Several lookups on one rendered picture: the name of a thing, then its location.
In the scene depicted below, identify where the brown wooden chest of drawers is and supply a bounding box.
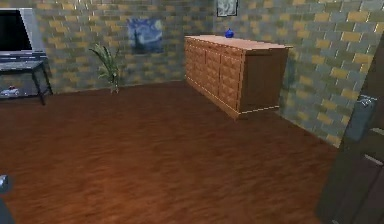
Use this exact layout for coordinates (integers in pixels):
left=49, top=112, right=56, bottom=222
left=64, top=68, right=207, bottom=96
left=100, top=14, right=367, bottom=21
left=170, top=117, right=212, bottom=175
left=184, top=34, right=294, bottom=120

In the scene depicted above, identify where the blue night sky painting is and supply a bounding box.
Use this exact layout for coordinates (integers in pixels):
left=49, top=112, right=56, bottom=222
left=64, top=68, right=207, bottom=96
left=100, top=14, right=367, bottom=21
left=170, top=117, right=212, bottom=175
left=127, top=17, right=165, bottom=55

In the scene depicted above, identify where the green house plant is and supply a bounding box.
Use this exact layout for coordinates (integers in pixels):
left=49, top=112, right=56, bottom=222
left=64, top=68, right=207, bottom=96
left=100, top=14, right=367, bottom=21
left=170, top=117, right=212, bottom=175
left=88, top=43, right=122, bottom=95

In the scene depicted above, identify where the grey framed picture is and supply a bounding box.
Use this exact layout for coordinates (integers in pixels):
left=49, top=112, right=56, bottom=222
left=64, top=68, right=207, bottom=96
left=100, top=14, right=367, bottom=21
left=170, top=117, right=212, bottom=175
left=216, top=0, right=239, bottom=18

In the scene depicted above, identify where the black television table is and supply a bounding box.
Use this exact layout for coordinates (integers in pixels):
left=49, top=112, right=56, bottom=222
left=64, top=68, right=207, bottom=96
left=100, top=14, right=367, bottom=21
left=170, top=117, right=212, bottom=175
left=0, top=59, right=54, bottom=107

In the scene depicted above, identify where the dark brown room door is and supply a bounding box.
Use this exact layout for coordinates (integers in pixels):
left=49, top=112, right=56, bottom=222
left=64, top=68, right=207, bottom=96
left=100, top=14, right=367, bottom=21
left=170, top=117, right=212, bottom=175
left=315, top=32, right=384, bottom=224

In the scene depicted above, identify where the small toy car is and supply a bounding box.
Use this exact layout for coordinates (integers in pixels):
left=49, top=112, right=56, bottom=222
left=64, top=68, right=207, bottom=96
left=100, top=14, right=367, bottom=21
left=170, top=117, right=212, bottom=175
left=0, top=85, right=21, bottom=98

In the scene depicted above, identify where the grey television set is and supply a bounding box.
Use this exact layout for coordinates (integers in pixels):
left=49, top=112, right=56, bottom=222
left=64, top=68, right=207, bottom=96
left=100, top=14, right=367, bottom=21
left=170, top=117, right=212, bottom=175
left=0, top=7, right=48, bottom=63

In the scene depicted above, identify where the grey object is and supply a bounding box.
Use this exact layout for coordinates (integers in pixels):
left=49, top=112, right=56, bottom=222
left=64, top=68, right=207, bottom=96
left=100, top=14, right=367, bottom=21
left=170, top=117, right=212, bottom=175
left=0, top=174, right=16, bottom=224

